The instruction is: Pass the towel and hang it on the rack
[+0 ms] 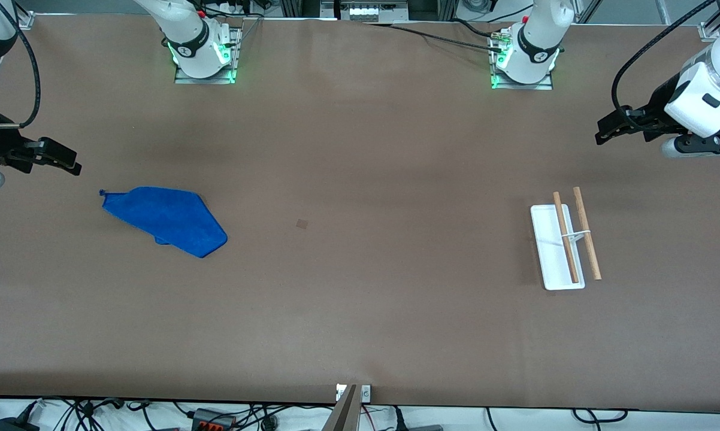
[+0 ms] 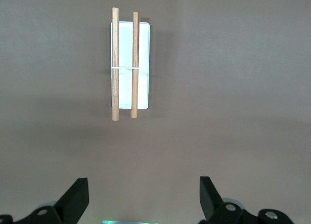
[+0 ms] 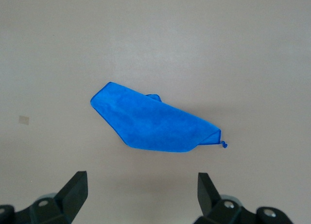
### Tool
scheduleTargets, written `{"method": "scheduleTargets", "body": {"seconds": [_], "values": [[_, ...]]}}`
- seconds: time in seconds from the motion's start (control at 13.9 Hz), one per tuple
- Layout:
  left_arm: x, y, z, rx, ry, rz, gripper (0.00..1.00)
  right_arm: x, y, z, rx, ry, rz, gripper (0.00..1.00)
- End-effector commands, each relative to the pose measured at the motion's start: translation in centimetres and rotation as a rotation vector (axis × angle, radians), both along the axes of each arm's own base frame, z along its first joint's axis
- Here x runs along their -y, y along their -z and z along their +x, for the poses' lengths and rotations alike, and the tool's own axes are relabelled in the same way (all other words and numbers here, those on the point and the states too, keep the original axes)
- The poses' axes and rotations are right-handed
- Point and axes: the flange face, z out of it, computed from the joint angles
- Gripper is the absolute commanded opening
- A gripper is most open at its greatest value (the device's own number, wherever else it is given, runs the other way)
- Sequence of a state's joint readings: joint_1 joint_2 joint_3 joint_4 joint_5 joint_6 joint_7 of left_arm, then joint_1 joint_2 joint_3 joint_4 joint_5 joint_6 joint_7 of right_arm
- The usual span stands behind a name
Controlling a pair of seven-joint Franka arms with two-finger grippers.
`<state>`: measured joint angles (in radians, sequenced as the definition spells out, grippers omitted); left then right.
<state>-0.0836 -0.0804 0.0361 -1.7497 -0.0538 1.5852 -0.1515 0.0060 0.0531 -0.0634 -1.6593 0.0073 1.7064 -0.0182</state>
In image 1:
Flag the blue towel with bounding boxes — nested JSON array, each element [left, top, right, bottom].
[[99, 187, 228, 259]]

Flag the black power adapter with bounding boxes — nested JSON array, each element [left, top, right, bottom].
[[0, 415, 41, 431]]

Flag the white power strip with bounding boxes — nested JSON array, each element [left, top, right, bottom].
[[339, 0, 410, 23]]

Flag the black box orange connectors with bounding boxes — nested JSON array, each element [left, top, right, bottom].
[[191, 408, 236, 431]]

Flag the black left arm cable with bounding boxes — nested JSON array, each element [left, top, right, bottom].
[[612, 0, 717, 133]]

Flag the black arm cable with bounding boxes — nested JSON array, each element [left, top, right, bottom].
[[612, 0, 717, 133], [0, 0, 41, 129]]

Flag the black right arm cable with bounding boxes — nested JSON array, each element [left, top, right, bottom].
[[0, 0, 41, 129]]

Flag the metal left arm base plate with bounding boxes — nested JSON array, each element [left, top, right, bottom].
[[491, 27, 554, 90]]

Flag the thick black table cable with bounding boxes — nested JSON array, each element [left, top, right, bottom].
[[450, 18, 498, 40]]

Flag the thin black table cable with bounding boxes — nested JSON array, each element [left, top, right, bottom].
[[363, 21, 507, 51]]

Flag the black looped floor cable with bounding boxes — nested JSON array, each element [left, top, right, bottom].
[[572, 408, 628, 427]]

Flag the small metal edge bracket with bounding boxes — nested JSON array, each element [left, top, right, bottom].
[[335, 384, 372, 403]]

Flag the grey-brown camera post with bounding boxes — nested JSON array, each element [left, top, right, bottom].
[[321, 384, 362, 431]]

